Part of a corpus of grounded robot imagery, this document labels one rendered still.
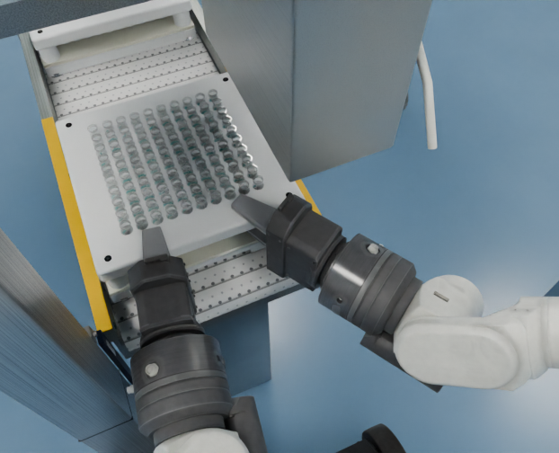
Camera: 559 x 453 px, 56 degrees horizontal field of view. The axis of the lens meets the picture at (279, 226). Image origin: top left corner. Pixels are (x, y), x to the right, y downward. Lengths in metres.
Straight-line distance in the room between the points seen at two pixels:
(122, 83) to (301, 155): 0.50
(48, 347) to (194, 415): 0.14
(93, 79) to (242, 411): 0.58
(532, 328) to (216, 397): 0.29
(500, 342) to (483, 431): 1.03
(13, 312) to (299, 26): 0.25
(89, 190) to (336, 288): 0.31
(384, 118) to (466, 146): 1.54
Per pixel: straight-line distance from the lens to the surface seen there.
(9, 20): 0.30
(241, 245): 0.64
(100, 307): 0.62
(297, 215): 0.54
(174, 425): 0.50
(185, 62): 0.91
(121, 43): 0.92
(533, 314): 0.52
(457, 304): 0.56
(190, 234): 0.60
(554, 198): 1.95
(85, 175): 0.68
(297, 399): 1.46
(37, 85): 0.88
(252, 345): 1.18
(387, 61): 0.41
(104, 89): 0.89
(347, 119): 0.43
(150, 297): 0.53
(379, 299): 0.54
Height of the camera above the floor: 1.41
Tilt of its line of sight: 57 degrees down
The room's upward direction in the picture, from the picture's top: straight up
